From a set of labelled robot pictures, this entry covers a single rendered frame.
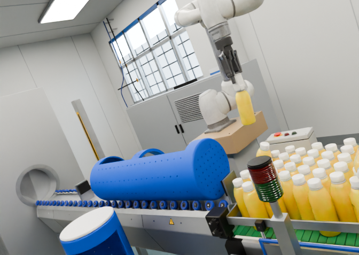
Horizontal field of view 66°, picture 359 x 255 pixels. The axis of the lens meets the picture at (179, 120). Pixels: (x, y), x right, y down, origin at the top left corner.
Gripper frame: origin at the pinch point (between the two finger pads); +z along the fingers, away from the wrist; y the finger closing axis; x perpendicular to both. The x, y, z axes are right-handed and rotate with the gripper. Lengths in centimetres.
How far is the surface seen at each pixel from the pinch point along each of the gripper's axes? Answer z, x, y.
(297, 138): 32.6, 14.3, -7.3
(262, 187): 21, 27, 56
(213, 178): 36.5, -17.5, 18.9
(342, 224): 44, 36, 37
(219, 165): 34.0, -17.5, 11.5
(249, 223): 45, 6, 38
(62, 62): -142, -510, -224
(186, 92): 6, -150, -147
